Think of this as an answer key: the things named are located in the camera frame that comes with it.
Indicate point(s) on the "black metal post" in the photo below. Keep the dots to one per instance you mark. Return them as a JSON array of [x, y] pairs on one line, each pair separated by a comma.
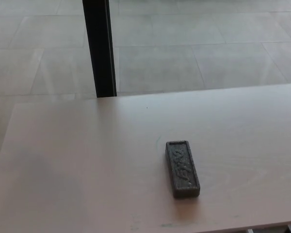
[[99, 48]]

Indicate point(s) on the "dark grey whiteboard eraser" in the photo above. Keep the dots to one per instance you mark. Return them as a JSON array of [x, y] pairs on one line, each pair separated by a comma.
[[183, 167]]

